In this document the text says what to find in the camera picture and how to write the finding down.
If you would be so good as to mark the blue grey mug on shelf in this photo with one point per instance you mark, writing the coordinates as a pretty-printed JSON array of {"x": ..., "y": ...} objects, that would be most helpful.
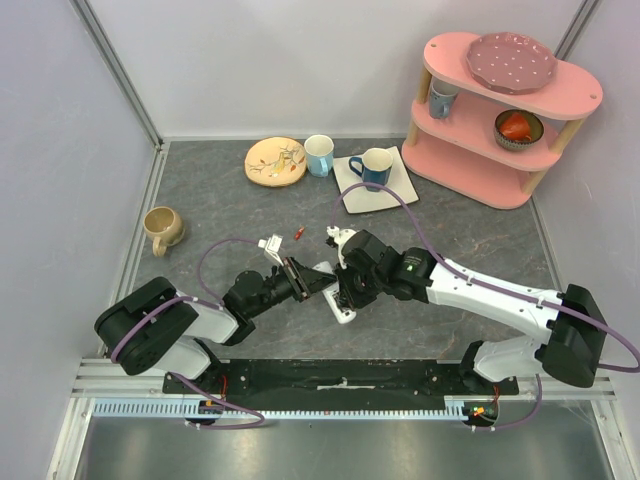
[{"x": 442, "y": 96}]

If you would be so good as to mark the dark patterned bowl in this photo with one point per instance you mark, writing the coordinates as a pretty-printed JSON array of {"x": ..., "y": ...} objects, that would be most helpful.
[{"x": 537, "y": 131}]

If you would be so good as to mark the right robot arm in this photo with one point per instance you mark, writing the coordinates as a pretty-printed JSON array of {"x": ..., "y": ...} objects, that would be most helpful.
[{"x": 560, "y": 332}]

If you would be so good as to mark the beige mug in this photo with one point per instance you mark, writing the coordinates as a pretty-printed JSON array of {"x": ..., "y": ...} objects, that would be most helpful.
[{"x": 165, "y": 228}]

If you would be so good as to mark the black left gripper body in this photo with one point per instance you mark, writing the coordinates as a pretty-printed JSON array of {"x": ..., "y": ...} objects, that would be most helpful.
[{"x": 295, "y": 281}]

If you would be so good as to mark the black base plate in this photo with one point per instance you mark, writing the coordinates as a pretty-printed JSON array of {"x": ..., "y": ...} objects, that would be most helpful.
[{"x": 253, "y": 376}]

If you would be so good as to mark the purple dotted plate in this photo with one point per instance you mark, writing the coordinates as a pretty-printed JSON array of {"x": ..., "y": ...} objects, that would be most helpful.
[{"x": 510, "y": 63}]

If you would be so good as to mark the white remote control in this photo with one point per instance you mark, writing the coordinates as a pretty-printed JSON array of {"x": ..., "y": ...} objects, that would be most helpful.
[{"x": 335, "y": 294}]

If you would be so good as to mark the pink three-tier shelf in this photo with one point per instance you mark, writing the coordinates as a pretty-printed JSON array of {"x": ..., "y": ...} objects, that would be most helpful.
[{"x": 493, "y": 113}]

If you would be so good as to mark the slotted cable duct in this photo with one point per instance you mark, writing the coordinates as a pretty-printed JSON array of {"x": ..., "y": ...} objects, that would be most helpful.
[{"x": 448, "y": 409}]

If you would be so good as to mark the aluminium frame rail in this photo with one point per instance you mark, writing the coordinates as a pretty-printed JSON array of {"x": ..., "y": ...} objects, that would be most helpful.
[{"x": 107, "y": 51}]

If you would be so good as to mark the beige floral plate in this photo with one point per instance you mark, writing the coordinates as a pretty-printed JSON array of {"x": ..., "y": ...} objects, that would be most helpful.
[{"x": 275, "y": 162}]

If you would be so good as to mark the light blue mug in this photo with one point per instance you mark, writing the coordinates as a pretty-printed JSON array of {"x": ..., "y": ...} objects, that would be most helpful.
[{"x": 319, "y": 151}]

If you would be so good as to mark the dark blue mug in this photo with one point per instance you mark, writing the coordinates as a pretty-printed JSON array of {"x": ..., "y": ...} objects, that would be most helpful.
[{"x": 373, "y": 166}]

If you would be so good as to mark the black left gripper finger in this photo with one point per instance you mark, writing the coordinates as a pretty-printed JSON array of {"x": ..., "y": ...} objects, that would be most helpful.
[
  {"x": 312, "y": 274},
  {"x": 316, "y": 286}
]

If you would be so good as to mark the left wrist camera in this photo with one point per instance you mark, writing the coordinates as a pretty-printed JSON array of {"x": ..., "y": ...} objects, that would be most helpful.
[{"x": 271, "y": 247}]

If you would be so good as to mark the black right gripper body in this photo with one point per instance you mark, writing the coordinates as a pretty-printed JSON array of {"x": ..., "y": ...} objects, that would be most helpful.
[{"x": 345, "y": 282}]

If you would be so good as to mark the red cup in bowl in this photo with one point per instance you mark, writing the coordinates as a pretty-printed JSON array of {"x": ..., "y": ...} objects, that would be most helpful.
[{"x": 516, "y": 128}]

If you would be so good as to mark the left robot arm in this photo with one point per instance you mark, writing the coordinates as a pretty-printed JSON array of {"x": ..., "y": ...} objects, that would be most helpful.
[{"x": 158, "y": 326}]

